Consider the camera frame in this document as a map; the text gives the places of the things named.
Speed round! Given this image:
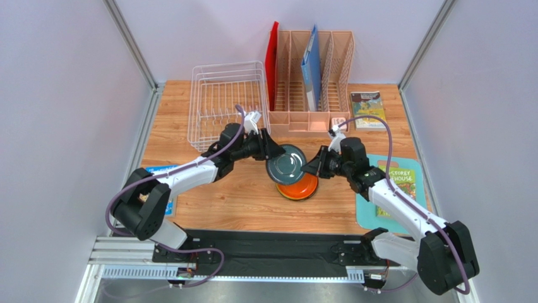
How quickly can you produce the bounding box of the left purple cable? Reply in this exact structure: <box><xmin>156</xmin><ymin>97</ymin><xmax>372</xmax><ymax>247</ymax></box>
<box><xmin>104</xmin><ymin>104</ymin><xmax>247</xmax><ymax>289</ymax></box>

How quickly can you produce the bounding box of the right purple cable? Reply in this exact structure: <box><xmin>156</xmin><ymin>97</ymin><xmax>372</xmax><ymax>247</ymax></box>
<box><xmin>336</xmin><ymin>115</ymin><xmax>472</xmax><ymax>295</ymax></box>

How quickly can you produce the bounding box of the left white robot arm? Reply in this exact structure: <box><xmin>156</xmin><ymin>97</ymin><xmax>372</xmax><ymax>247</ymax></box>
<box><xmin>106</xmin><ymin>123</ymin><xmax>285</xmax><ymax>250</ymax></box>

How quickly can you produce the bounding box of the blue folder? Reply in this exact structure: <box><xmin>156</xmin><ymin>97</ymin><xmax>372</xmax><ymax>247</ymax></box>
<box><xmin>301</xmin><ymin>24</ymin><xmax>321</xmax><ymax>112</ymax></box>

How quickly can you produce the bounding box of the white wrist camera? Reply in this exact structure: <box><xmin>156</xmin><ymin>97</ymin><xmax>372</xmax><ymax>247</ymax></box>
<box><xmin>328</xmin><ymin>127</ymin><xmax>346</xmax><ymax>153</ymax></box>
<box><xmin>242</xmin><ymin>110</ymin><xmax>261</xmax><ymax>134</ymax></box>

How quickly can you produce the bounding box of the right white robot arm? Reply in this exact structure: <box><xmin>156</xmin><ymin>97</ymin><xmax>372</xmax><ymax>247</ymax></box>
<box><xmin>301</xmin><ymin>138</ymin><xmax>480</xmax><ymax>295</ymax></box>

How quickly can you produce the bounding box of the green plate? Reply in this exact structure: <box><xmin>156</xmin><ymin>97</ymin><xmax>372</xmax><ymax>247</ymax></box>
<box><xmin>276</xmin><ymin>186</ymin><xmax>287</xmax><ymax>198</ymax></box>

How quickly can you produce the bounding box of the blue storey treehouse book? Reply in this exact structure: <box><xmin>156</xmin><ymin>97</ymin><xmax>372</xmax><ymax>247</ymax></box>
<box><xmin>145</xmin><ymin>165</ymin><xmax>178</xmax><ymax>218</ymax></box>

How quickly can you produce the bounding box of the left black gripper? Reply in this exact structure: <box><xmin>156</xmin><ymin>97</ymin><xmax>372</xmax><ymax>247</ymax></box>
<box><xmin>232</xmin><ymin>128</ymin><xmax>287</xmax><ymax>162</ymax></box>

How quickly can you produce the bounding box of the green storey treehouse book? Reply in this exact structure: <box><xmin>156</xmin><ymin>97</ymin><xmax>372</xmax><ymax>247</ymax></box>
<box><xmin>389</xmin><ymin>167</ymin><xmax>416</xmax><ymax>199</ymax></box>

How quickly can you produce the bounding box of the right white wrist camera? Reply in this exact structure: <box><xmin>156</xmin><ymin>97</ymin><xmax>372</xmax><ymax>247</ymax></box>
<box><xmin>328</xmin><ymin>127</ymin><xmax>346</xmax><ymax>153</ymax></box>

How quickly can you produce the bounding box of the illustrated book back right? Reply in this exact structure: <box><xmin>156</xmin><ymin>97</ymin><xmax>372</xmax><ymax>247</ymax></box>
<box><xmin>350</xmin><ymin>91</ymin><xmax>386</xmax><ymax>131</ymax></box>

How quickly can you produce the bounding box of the purple cable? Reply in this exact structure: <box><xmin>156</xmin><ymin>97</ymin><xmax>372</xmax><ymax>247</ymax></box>
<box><xmin>336</xmin><ymin>115</ymin><xmax>472</xmax><ymax>295</ymax></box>
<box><xmin>104</xmin><ymin>104</ymin><xmax>247</xmax><ymax>289</ymax></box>

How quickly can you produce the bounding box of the teal cutting board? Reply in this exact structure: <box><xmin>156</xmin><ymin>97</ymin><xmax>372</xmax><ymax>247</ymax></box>
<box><xmin>356</xmin><ymin>157</ymin><xmax>427</xmax><ymax>235</ymax></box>

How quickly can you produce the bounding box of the white power adapter cube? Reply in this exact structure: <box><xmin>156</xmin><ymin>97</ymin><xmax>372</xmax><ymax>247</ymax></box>
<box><xmin>330</xmin><ymin>117</ymin><xmax>346</xmax><ymax>128</ymax></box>

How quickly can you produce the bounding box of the red folder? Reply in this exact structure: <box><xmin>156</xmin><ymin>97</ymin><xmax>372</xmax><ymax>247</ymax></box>
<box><xmin>265</xmin><ymin>21</ymin><xmax>279</xmax><ymax>111</ymax></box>

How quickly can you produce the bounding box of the pink desk file organizer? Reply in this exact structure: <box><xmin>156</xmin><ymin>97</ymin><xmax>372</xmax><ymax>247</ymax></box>
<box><xmin>268</xmin><ymin>28</ymin><xmax>356</xmax><ymax>138</ymax></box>

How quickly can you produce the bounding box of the orange plate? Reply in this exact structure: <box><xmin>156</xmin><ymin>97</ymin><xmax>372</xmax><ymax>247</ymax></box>
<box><xmin>275</xmin><ymin>174</ymin><xmax>319</xmax><ymax>194</ymax></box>

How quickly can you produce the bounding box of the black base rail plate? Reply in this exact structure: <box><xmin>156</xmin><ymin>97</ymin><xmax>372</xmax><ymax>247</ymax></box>
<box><xmin>150</xmin><ymin>229</ymin><xmax>397</xmax><ymax>278</ymax></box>

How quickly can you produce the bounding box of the red floral plate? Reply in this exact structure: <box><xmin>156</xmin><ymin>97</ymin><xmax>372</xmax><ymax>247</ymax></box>
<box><xmin>280</xmin><ymin>192</ymin><xmax>316</xmax><ymax>201</ymax></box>

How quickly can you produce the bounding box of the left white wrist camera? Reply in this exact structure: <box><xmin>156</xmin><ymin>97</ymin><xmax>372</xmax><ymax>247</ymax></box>
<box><xmin>242</xmin><ymin>110</ymin><xmax>261</xmax><ymax>134</ymax></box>

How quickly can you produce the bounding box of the white wire dish rack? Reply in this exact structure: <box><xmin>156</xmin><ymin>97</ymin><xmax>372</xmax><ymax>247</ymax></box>
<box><xmin>188</xmin><ymin>61</ymin><xmax>271</xmax><ymax>152</ymax></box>

